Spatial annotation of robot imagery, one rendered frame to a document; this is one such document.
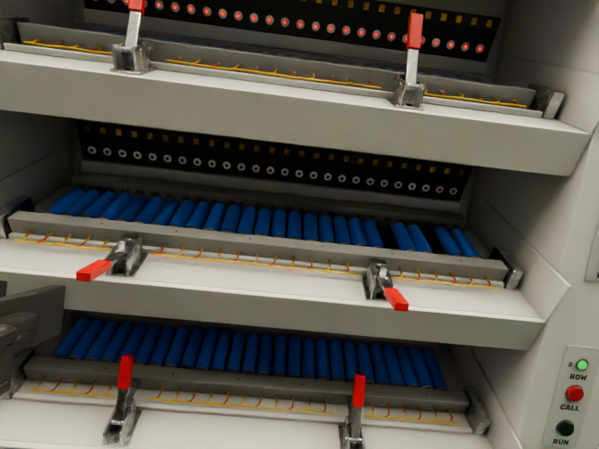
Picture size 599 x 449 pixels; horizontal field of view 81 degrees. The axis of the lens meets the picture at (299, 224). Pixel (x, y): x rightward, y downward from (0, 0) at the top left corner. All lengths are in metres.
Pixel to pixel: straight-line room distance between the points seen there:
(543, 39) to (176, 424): 0.63
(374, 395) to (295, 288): 0.20
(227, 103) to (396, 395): 0.40
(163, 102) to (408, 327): 0.33
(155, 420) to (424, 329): 0.33
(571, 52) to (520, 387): 0.37
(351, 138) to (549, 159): 0.20
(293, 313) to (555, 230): 0.29
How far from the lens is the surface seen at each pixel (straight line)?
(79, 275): 0.34
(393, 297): 0.32
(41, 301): 0.25
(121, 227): 0.43
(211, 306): 0.38
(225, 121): 0.35
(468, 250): 0.49
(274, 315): 0.38
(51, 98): 0.41
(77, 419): 0.53
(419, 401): 0.53
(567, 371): 0.50
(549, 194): 0.47
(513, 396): 0.52
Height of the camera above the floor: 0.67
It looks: 9 degrees down
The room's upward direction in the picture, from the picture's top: 7 degrees clockwise
